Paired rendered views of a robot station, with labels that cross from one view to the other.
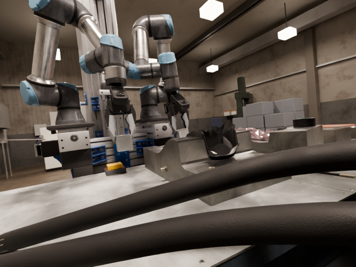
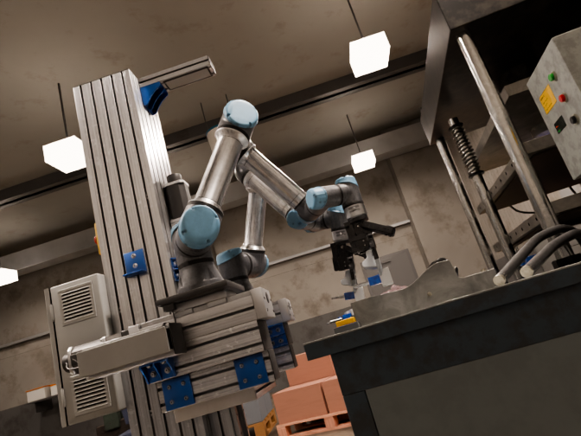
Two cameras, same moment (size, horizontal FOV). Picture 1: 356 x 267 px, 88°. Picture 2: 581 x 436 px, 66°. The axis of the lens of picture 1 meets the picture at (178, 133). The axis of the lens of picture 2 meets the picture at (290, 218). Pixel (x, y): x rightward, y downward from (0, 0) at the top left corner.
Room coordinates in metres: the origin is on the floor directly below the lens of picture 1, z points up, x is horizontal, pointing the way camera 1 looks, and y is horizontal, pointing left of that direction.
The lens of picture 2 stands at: (-0.01, 1.57, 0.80)
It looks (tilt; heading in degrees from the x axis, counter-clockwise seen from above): 16 degrees up; 305
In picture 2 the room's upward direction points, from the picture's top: 16 degrees counter-clockwise
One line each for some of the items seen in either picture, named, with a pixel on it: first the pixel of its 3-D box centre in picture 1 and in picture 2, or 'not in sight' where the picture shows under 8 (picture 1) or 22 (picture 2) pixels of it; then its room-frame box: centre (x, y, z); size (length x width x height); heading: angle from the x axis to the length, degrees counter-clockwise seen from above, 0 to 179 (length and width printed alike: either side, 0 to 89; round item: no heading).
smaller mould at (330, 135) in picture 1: (321, 135); not in sight; (1.01, -0.78, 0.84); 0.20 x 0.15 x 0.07; 25
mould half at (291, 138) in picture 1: (252, 142); not in sight; (0.88, -0.35, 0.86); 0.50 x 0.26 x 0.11; 42
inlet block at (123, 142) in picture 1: (122, 142); (372, 281); (0.69, 0.21, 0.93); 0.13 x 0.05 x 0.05; 25
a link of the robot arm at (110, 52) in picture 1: (112, 53); (347, 193); (0.67, 0.20, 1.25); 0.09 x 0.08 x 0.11; 59
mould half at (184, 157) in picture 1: (197, 152); (419, 290); (0.65, -0.06, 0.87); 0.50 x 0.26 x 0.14; 25
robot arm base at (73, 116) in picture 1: (70, 116); (199, 278); (1.07, 0.60, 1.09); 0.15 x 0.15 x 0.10
